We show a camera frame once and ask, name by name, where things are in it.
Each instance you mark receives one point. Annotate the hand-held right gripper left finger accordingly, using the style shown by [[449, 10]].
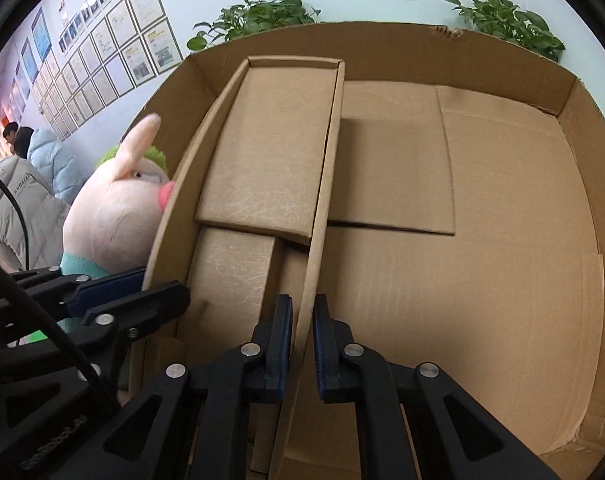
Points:
[[281, 345]]

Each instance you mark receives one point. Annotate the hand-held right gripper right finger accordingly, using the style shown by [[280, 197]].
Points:
[[322, 347]]

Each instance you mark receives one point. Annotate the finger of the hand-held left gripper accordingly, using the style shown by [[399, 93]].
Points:
[[147, 305], [110, 287]]

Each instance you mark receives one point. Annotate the pink pig plush toy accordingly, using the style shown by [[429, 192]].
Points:
[[112, 210]]

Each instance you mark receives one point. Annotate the large cardboard box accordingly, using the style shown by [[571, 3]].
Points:
[[482, 260]]

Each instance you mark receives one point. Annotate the cardboard insert tray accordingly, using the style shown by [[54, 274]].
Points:
[[272, 150]]

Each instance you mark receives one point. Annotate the green potted plant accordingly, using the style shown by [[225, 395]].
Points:
[[262, 15], [507, 20]]

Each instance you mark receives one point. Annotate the blue wall poster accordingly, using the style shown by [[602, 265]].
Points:
[[28, 62], [41, 35], [18, 85]]

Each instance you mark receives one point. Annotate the wall of framed certificates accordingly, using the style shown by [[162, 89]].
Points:
[[112, 60]]

